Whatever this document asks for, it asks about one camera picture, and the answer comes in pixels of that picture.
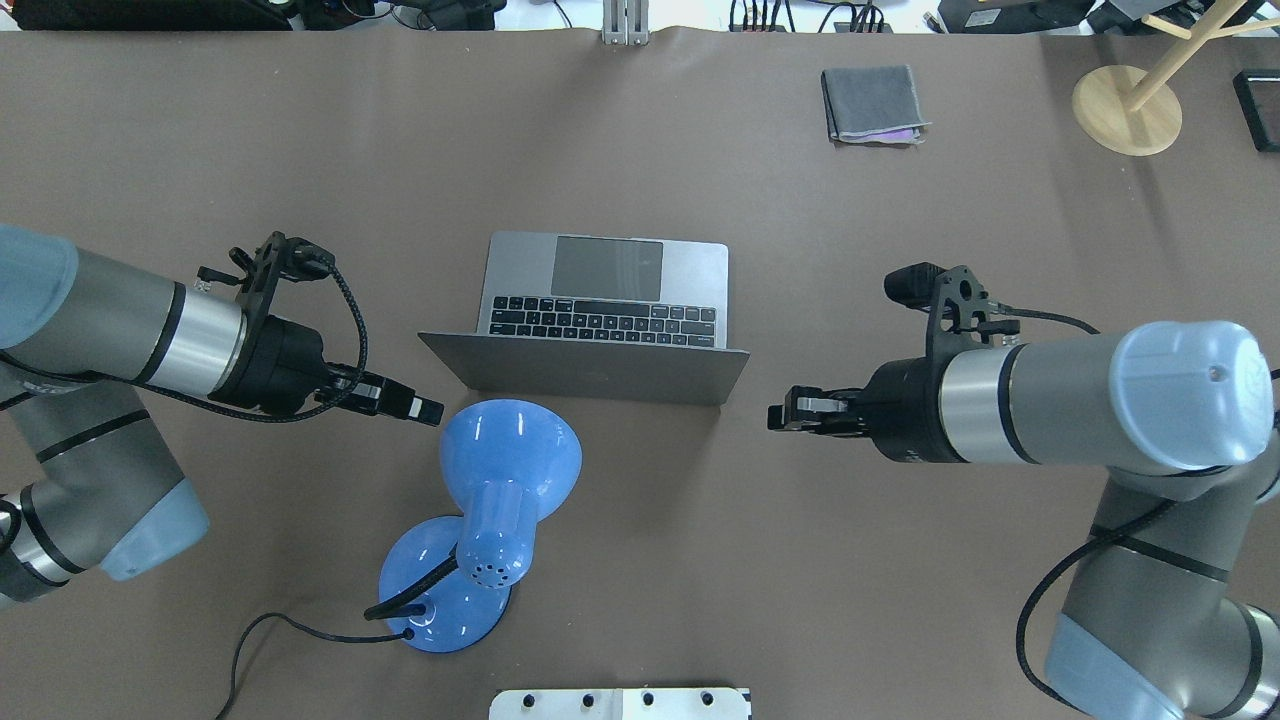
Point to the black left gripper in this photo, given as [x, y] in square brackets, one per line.
[285, 362]

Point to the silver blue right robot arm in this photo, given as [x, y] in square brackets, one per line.
[1136, 623]

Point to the grey laptop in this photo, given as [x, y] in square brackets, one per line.
[636, 319]

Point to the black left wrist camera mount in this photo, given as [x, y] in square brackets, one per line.
[279, 258]

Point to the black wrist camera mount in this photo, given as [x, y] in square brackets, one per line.
[279, 258]
[961, 314]

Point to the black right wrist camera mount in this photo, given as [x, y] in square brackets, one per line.
[961, 314]

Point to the wooden mug tree stand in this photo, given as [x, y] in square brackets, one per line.
[1131, 110]

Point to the black tray on table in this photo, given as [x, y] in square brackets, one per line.
[1257, 91]

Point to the blue desk lamp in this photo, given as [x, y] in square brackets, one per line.
[508, 464]

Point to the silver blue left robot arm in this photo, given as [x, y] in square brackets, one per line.
[84, 335]

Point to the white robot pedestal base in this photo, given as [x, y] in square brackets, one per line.
[624, 703]

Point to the folded grey cloth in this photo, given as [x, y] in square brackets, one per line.
[872, 105]

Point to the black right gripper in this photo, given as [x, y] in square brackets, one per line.
[903, 410]

